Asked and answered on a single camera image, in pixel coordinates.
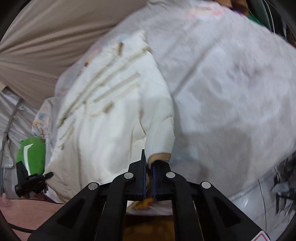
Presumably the cream quilted jacket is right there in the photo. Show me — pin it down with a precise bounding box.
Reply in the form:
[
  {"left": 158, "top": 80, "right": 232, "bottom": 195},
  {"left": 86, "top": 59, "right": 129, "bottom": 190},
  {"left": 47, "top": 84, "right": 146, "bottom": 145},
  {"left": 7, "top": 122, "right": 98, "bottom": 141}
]
[{"left": 46, "top": 31, "right": 175, "bottom": 203}]

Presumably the green plush pillow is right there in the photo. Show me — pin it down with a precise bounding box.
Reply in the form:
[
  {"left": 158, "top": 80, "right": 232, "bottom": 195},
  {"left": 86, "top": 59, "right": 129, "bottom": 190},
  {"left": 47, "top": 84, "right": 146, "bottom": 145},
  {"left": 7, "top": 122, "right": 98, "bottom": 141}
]
[{"left": 16, "top": 137, "right": 46, "bottom": 176}]

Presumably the silver wardrobe cover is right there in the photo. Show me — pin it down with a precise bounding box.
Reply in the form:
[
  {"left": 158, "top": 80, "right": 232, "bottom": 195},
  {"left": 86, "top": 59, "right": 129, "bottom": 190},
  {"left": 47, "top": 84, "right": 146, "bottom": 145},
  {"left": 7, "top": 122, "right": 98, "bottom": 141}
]
[{"left": 1, "top": 88, "right": 38, "bottom": 199}]

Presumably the grey printed fleece blanket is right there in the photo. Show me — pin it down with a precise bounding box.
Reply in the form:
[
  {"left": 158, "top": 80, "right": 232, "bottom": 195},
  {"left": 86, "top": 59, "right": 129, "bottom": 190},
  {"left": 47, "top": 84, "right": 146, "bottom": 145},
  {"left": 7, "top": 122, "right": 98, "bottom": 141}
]
[{"left": 42, "top": 1, "right": 295, "bottom": 197}]

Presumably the beige curtain fabric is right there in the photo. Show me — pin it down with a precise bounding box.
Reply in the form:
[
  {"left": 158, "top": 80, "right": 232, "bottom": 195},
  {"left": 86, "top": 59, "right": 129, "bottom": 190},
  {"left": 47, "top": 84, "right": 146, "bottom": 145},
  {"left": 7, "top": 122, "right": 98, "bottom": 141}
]
[{"left": 1, "top": 1, "right": 146, "bottom": 107}]

